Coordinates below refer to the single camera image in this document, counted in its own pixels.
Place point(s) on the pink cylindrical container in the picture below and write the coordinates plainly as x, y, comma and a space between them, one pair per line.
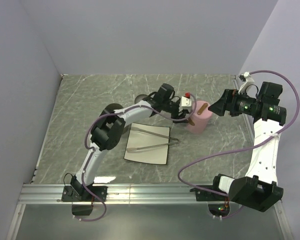
196, 127

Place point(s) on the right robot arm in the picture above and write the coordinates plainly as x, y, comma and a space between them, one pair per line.
258, 189

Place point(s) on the white square plate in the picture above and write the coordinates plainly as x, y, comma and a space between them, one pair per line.
153, 156

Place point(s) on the grey round lid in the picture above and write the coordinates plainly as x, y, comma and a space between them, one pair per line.
139, 98

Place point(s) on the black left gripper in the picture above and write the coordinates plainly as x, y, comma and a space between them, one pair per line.
176, 115

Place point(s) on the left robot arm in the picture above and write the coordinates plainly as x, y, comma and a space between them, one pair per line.
105, 133

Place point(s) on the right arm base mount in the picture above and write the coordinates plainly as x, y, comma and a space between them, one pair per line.
207, 196

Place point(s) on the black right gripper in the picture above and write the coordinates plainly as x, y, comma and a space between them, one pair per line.
230, 97

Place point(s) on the steel tongs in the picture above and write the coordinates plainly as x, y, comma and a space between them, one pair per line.
133, 149

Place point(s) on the grey cylindrical container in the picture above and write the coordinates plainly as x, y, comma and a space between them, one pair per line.
113, 107

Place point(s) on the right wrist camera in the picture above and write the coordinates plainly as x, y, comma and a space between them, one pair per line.
247, 82

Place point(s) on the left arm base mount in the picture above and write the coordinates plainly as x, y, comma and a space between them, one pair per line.
82, 195

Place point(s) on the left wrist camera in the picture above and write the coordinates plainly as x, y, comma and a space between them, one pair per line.
185, 102

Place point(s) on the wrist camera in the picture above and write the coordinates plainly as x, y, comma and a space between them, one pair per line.
247, 82
185, 102

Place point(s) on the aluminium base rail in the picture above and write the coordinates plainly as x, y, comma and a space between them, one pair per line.
121, 193

